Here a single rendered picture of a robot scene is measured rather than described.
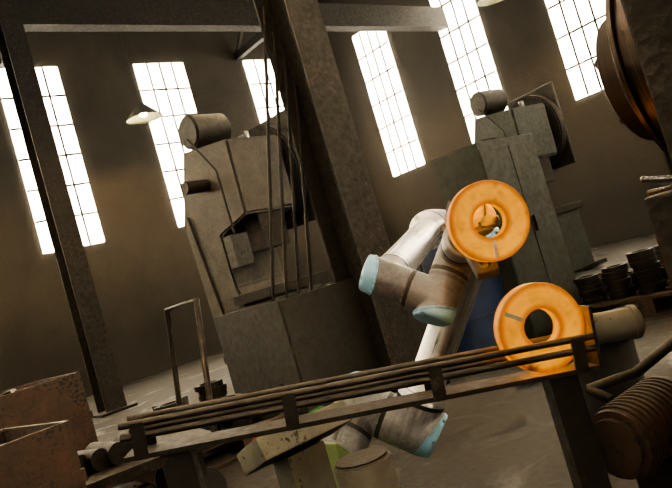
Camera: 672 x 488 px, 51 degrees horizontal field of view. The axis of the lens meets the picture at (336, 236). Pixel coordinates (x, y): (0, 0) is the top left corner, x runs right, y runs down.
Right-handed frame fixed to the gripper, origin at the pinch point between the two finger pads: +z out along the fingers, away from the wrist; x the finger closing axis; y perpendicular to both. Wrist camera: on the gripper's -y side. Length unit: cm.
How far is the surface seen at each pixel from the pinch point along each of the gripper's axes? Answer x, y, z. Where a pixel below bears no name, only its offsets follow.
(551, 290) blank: 3.8, -19.1, 6.6
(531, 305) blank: -0.4, -20.6, 6.5
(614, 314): 13.1, -25.9, 4.7
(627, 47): 31.8, 18.0, 14.2
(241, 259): -80, 178, -492
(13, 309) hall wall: -503, 386, -1007
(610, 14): 31.7, 25.5, 14.3
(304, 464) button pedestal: -47, -33, -32
